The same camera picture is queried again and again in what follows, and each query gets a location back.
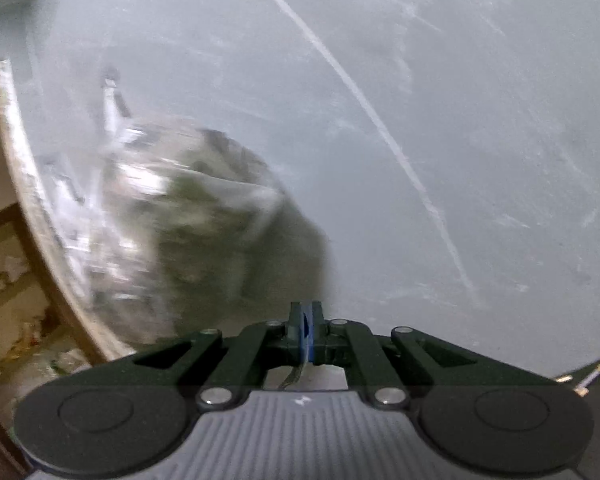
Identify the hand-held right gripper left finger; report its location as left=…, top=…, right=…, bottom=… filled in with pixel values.
left=132, top=302, right=308, bottom=406

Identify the clear bag of dried leaves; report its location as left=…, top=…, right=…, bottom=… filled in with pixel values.
left=40, top=112, right=333, bottom=346

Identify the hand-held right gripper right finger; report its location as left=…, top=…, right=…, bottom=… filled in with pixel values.
left=307, top=302, right=481, bottom=406

